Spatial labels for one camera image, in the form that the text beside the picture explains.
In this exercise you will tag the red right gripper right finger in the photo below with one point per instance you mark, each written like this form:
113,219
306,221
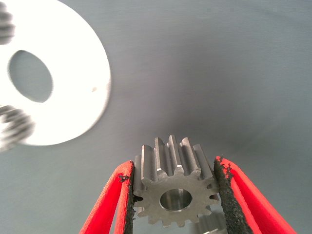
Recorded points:
248,207

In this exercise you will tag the small dark steel gear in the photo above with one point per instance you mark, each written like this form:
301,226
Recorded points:
151,195

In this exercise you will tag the dark grey table cloth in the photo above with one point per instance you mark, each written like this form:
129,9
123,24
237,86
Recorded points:
207,73

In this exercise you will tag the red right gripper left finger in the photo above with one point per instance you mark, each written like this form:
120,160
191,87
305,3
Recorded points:
107,207

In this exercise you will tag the round metal plate with hole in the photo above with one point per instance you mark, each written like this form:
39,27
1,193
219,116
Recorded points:
73,48

